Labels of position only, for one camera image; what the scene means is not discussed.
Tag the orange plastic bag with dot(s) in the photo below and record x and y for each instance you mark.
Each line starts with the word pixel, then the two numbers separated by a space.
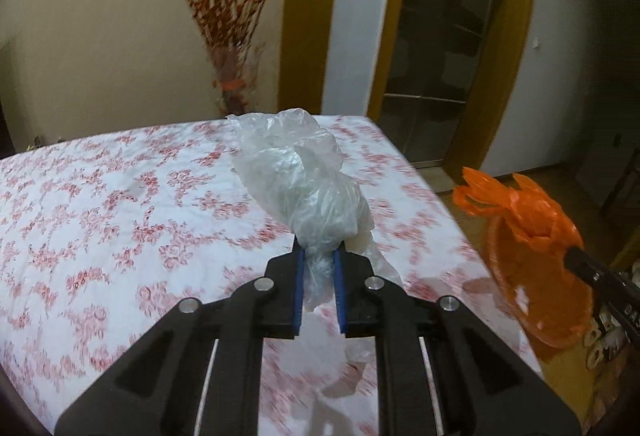
pixel 531 214

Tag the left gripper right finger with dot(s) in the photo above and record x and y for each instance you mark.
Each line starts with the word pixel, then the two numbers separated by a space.
pixel 441 371

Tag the clear white plastic bag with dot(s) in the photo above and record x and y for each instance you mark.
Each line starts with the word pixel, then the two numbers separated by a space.
pixel 292 167

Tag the clear glass vase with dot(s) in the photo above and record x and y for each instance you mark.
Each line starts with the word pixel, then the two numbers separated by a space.
pixel 236 76

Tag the floral white tablecloth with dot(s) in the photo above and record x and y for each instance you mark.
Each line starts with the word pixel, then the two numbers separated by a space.
pixel 101 236

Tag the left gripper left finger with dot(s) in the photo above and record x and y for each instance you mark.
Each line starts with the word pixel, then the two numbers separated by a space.
pixel 197 370

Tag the wooden glass door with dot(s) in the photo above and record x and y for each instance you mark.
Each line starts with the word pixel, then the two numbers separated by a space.
pixel 450 70

